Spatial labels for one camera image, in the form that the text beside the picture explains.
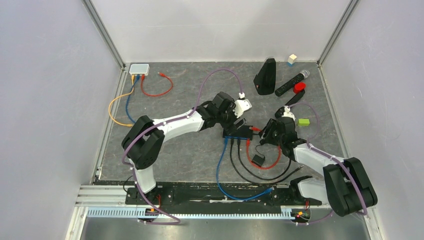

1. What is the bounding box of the red ethernet cable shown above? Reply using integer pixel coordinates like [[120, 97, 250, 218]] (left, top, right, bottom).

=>
[[245, 126, 282, 171], [140, 71, 174, 98]]

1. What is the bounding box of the black network switch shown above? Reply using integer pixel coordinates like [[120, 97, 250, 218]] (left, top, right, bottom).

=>
[[222, 125, 253, 140]]

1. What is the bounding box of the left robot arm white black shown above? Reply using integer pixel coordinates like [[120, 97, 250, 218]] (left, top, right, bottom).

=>
[[121, 92, 252, 204]]

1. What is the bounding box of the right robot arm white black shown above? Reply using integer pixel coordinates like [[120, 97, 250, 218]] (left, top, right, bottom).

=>
[[259, 117, 378, 217]]

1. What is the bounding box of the black power adapter plug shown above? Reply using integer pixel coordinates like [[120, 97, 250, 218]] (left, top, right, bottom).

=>
[[251, 154, 265, 168]]

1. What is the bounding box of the green block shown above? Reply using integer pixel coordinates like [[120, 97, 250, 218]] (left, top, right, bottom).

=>
[[298, 118, 311, 127]]

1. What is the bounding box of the black microphone lower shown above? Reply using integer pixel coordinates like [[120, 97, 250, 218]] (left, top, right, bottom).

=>
[[274, 90, 306, 119]]

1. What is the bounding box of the black microphone silver head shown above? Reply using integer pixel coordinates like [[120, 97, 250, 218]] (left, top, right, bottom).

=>
[[274, 70, 310, 97]]

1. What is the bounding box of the red round cap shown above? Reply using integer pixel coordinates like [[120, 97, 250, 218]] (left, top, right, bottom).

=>
[[293, 82, 306, 94]]

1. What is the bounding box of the black wedge shaped stand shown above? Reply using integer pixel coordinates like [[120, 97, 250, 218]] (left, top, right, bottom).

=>
[[253, 57, 277, 96]]

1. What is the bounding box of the white blue block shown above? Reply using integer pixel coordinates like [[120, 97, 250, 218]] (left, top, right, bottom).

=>
[[287, 54, 297, 66]]

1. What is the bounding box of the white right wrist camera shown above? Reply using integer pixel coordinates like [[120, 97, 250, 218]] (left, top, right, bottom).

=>
[[281, 106, 296, 121]]

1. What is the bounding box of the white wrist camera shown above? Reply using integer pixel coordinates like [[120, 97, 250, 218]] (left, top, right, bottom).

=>
[[281, 106, 296, 121], [233, 92, 252, 118]]

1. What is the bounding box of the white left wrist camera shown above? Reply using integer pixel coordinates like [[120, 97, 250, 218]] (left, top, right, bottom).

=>
[[233, 92, 252, 118]]

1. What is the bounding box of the black ethernet cable outer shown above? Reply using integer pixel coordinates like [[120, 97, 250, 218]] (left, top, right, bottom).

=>
[[229, 138, 304, 186]]

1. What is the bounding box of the black ethernet cable inner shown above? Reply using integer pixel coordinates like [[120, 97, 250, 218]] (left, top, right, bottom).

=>
[[236, 138, 292, 182]]

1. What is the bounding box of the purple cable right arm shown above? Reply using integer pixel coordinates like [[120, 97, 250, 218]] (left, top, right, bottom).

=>
[[284, 101, 369, 226]]

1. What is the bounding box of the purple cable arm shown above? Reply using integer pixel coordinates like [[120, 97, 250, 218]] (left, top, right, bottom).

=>
[[121, 68, 245, 226], [284, 101, 369, 226]]

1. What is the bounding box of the red ethernet cable at white switch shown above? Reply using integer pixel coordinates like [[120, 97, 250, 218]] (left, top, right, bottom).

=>
[[140, 71, 174, 98]]

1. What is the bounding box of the blue ethernet cable at white switch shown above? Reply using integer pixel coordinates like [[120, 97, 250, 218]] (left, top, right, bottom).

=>
[[124, 74, 141, 124]]

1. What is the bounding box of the white network switch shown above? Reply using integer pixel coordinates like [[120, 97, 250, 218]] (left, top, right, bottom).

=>
[[128, 63, 150, 76]]

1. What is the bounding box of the yellow ethernet cable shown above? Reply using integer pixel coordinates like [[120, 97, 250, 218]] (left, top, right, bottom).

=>
[[108, 74, 136, 128]]

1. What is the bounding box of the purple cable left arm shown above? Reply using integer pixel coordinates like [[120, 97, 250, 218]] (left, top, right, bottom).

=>
[[121, 68, 245, 226]]

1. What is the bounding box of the aluminium frame rail front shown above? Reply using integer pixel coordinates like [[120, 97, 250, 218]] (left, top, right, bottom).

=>
[[74, 185, 377, 220]]

